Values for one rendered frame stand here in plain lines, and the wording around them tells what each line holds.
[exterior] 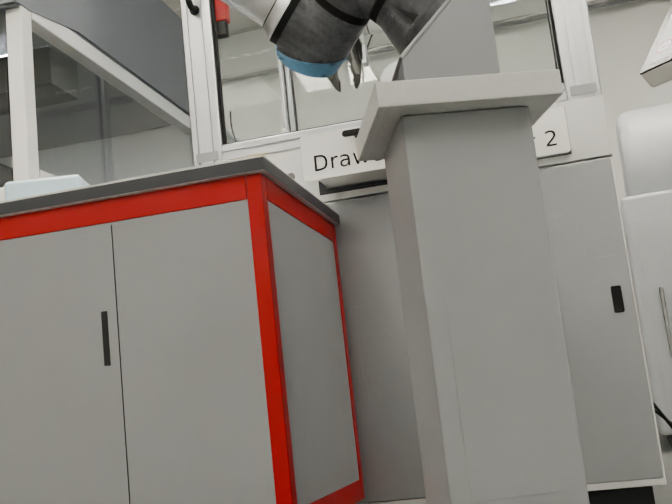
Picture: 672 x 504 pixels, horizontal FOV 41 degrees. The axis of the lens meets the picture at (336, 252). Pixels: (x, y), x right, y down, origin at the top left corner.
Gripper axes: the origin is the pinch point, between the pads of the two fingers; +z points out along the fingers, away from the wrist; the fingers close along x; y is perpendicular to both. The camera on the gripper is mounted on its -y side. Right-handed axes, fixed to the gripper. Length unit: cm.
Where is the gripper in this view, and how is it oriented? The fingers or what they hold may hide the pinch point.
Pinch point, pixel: (347, 83)
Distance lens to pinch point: 199.3
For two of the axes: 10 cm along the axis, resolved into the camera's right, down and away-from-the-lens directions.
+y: -1.4, 4.3, -8.9
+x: 9.6, -1.5, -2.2
